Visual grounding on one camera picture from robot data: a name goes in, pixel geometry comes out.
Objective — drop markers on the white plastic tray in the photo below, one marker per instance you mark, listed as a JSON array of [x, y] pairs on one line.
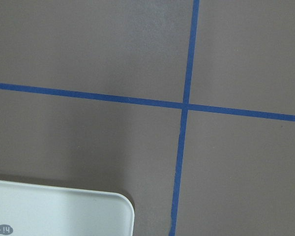
[[38, 210]]

